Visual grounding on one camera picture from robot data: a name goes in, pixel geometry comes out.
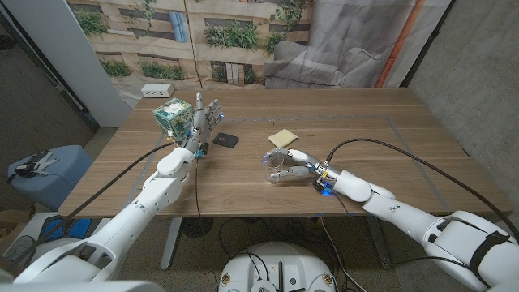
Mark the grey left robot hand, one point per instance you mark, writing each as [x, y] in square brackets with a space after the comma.
[199, 121]

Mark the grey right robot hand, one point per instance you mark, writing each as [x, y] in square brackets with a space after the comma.
[324, 172]

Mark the clear glass beaker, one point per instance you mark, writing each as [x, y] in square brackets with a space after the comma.
[277, 166]

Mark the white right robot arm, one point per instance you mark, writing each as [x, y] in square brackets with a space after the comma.
[405, 215]

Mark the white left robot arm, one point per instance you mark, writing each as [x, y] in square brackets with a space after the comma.
[134, 219]

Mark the yellow sponge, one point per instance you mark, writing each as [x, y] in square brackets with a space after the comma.
[282, 138]

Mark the teal floral tissue box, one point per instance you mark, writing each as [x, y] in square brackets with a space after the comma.
[172, 117]

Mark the white power strip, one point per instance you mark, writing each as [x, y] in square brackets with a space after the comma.
[157, 90]

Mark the printed fabric backdrop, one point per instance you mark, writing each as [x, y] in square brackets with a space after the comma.
[243, 61]

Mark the grey table leg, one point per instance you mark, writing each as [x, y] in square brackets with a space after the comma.
[379, 243]

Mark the white robot torso base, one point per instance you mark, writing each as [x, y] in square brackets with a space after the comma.
[280, 259]

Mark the black round floor object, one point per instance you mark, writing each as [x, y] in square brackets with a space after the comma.
[197, 227]

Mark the white table leg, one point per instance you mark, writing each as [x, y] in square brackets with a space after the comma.
[170, 247]

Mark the blue padded stool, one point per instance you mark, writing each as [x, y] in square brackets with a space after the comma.
[61, 178]

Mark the blue and black bag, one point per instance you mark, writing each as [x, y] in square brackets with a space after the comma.
[79, 228]

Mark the black and white device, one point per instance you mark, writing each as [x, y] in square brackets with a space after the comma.
[38, 164]

